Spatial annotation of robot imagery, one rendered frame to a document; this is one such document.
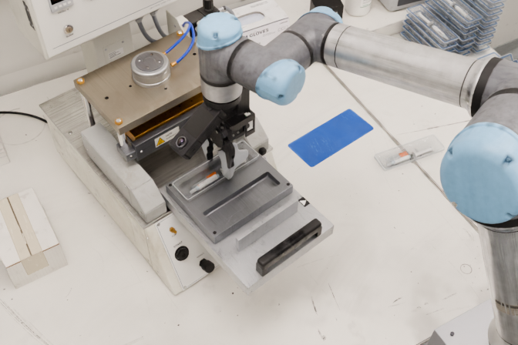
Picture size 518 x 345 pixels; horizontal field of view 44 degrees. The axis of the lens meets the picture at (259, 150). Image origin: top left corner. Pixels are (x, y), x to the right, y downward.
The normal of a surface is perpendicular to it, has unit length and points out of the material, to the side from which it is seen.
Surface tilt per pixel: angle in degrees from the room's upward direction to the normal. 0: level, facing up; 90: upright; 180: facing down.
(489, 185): 82
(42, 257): 89
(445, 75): 50
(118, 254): 0
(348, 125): 0
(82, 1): 90
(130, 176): 0
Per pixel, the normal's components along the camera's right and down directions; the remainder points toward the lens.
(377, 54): -0.52, -0.12
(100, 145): 0.01, -0.66
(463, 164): -0.65, 0.47
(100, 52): 0.64, 0.58
